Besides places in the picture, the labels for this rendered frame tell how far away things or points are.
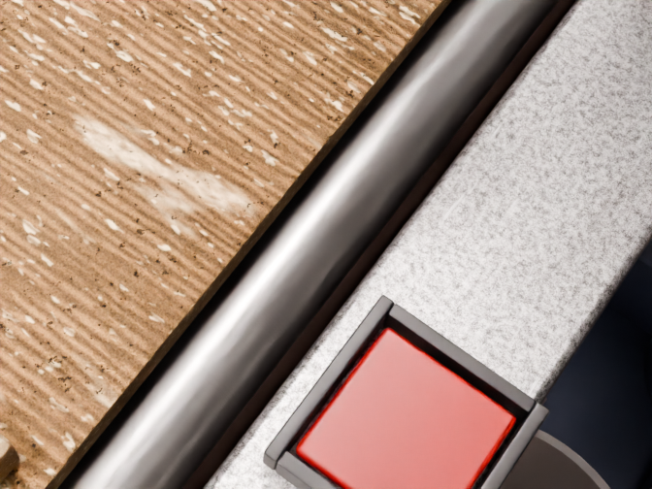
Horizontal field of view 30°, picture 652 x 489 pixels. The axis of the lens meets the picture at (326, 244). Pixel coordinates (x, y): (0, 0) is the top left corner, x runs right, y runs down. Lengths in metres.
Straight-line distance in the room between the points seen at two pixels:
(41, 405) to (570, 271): 0.21
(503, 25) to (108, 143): 0.18
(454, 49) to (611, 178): 0.09
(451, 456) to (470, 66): 0.17
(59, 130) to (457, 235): 0.16
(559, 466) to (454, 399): 0.63
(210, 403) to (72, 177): 0.10
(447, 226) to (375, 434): 0.10
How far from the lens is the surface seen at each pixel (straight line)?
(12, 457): 0.43
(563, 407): 1.45
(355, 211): 0.49
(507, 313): 0.49
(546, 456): 1.08
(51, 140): 0.48
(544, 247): 0.50
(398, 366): 0.46
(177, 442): 0.46
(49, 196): 0.47
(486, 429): 0.46
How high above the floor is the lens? 1.36
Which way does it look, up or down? 68 degrees down
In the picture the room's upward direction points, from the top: 12 degrees clockwise
